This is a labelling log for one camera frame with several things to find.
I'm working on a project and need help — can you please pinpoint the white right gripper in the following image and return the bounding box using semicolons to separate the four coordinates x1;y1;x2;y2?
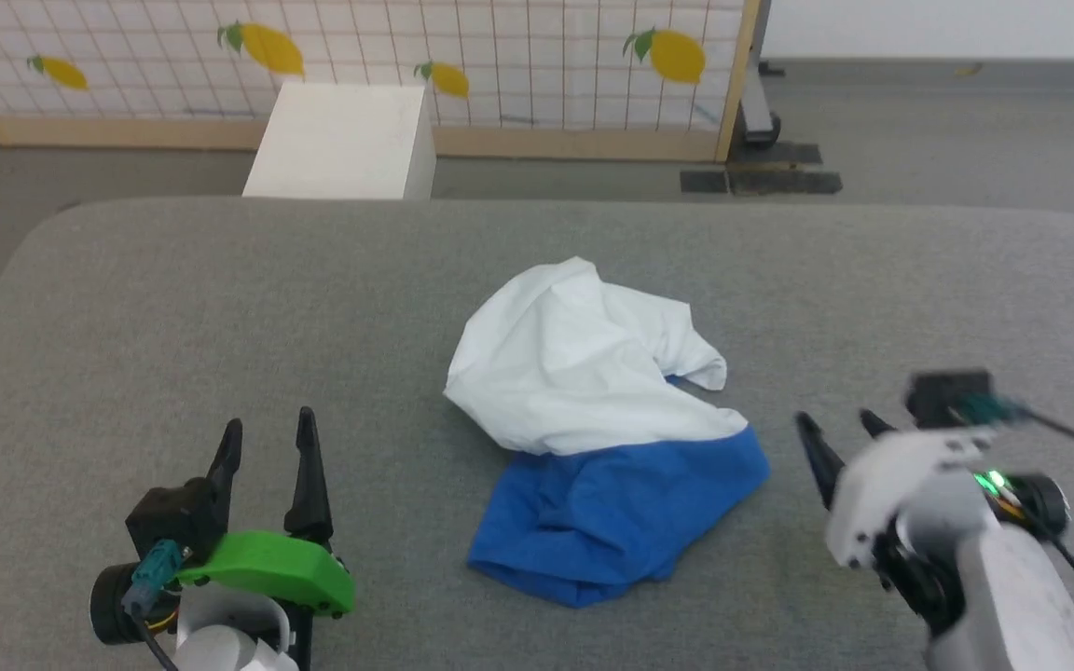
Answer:
794;407;999;571

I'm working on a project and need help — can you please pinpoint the white box pedestal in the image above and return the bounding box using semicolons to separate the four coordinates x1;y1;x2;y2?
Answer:
241;81;437;201

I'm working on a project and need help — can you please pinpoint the white and blue garment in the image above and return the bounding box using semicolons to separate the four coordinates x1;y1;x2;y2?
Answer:
443;256;771;609

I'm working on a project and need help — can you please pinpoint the grey wheeled stand leg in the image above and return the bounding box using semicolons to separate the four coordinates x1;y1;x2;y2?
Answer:
737;0;786;150

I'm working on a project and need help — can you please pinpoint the lemon print screen panel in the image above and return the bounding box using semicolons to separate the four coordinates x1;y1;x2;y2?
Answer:
0;0;764;164

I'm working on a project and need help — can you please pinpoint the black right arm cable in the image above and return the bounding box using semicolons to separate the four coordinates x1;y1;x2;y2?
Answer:
1003;403;1074;671

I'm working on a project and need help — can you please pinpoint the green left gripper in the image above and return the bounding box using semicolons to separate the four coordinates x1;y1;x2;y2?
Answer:
175;406;357;618

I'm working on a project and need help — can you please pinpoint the large black floor mat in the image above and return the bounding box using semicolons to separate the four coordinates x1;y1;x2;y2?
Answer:
726;142;844;198

